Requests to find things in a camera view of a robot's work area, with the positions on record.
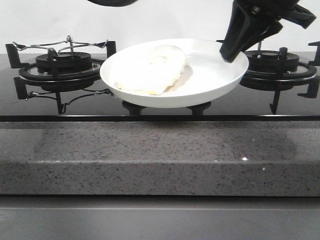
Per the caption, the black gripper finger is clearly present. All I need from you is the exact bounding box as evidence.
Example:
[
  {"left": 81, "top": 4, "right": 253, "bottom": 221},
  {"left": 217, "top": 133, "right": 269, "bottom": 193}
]
[
  {"left": 219, "top": 1, "right": 253, "bottom": 62},
  {"left": 232, "top": 21, "right": 283, "bottom": 61}
]

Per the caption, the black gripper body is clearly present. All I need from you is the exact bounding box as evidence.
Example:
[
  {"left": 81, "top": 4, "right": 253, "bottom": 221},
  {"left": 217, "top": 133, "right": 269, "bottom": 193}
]
[{"left": 238, "top": 0, "right": 316, "bottom": 29}]

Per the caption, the white round plate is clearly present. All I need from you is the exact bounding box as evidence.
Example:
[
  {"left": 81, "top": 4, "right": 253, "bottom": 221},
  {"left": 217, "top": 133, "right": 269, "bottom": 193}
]
[{"left": 100, "top": 38, "right": 249, "bottom": 109}]

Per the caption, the white fried egg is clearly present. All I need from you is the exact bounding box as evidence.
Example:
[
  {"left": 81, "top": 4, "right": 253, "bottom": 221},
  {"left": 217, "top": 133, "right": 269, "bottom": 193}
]
[{"left": 110, "top": 45, "right": 188, "bottom": 95}]

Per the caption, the black frying pan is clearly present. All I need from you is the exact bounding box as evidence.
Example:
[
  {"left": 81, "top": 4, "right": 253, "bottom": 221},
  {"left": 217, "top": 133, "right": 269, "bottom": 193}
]
[{"left": 88, "top": 0, "right": 137, "bottom": 7}]

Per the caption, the right black gas burner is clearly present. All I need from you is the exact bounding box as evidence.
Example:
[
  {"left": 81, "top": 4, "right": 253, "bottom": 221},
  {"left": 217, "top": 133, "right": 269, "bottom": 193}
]
[{"left": 244, "top": 50, "right": 317, "bottom": 81}]

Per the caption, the black gas burner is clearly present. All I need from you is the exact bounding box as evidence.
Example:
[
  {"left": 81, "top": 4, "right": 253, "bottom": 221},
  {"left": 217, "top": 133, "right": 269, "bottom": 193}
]
[
  {"left": 244, "top": 50, "right": 317, "bottom": 81},
  {"left": 19, "top": 52, "right": 104, "bottom": 83}
]

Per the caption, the black glass cooktop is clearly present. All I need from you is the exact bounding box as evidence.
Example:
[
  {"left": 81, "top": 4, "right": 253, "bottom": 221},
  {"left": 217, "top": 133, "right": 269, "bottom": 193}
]
[{"left": 0, "top": 54, "right": 320, "bottom": 122}]

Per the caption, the left black gas burner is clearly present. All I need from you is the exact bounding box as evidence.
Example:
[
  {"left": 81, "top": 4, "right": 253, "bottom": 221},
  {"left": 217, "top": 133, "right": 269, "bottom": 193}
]
[{"left": 19, "top": 52, "right": 104, "bottom": 83}]

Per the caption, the left black pan support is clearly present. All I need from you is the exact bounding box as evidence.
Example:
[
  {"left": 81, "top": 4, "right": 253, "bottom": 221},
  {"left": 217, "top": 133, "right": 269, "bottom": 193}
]
[{"left": 5, "top": 40, "right": 117, "bottom": 79}]

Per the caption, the grey cabinet front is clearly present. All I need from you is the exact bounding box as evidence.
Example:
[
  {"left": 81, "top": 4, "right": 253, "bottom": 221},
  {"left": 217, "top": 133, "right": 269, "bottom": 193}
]
[{"left": 0, "top": 196, "right": 320, "bottom": 240}]

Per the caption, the chrome wire trivet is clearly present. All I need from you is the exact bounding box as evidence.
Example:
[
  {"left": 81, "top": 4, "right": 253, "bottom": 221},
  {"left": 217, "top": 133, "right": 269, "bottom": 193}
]
[{"left": 12, "top": 35, "right": 110, "bottom": 55}]

